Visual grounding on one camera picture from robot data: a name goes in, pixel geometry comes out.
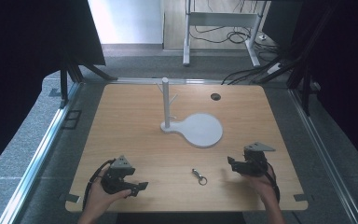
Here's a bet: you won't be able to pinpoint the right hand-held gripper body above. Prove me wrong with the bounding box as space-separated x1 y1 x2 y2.
241 142 277 178

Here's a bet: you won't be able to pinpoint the person's left hand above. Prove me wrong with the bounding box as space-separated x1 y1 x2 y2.
83 169 132 218

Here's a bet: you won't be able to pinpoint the black curtain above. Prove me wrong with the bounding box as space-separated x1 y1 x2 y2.
262 0 358 175
0 0 106 181

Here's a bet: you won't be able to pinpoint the person's right hand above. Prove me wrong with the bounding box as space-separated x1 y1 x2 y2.
241 166 278 203

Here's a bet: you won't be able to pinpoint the black stand legs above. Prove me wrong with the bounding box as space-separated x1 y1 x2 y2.
255 8 327 117
59 60 118 108

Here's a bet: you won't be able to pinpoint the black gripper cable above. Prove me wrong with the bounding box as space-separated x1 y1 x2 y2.
82 159 117 210
260 161 282 203

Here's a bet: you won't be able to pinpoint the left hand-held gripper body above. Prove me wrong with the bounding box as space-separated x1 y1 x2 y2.
101 154 137 195

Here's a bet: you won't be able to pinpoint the white power strip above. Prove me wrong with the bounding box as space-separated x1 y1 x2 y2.
267 62 282 76

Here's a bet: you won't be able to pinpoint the aluminium rail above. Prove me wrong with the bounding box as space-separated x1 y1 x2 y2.
288 88 358 224
0 81 83 224

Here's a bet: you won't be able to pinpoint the metal keychain with ring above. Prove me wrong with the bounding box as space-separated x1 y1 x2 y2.
191 168 209 187

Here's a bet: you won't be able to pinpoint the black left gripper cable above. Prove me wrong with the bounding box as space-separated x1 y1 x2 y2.
82 159 117 210

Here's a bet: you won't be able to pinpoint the black floor cables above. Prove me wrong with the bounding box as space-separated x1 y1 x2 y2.
188 0 293 86

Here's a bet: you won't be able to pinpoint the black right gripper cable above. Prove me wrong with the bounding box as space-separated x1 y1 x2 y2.
260 161 282 203

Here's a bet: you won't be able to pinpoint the white branched hanger stand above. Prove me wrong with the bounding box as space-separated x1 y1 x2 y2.
155 77 224 149

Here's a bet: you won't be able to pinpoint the white metal desk frame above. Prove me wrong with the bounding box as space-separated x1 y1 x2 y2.
182 0 269 68

